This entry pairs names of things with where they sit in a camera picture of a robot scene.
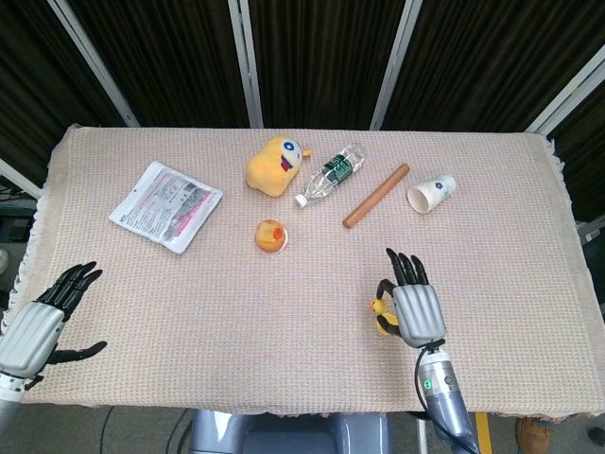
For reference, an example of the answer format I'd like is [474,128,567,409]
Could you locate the black curtain panel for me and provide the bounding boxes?
[248,0,407,130]
[65,0,250,129]
[382,0,605,133]
[0,0,129,190]
[543,94,605,223]

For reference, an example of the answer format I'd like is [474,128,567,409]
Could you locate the wooden rolling pin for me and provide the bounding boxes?
[342,163,410,230]

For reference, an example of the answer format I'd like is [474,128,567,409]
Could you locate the brown shoe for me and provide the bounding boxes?
[514,415,554,454]

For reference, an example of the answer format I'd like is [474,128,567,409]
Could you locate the yellow plush toy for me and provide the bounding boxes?
[245,134,316,198]

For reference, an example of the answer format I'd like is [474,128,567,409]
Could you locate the white printed pouch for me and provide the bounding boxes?
[108,160,224,256]

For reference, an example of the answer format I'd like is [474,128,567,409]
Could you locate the yellow floor tape strip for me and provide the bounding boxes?
[475,410,490,454]

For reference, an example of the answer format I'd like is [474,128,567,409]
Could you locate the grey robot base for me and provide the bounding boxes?
[188,409,393,454]

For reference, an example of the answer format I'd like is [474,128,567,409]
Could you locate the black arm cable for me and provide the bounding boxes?
[413,338,478,454]

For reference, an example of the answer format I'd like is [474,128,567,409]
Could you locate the beige woven tablecloth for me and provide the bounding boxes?
[8,123,601,420]

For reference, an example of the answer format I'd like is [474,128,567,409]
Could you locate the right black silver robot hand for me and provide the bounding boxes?
[375,247,448,349]

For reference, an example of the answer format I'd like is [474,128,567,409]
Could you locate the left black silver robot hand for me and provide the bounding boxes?
[0,260,109,379]

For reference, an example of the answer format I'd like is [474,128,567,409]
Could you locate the white paper cup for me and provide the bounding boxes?
[406,174,457,215]

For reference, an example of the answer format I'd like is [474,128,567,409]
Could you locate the clear plastic water bottle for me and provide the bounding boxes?
[294,142,368,208]

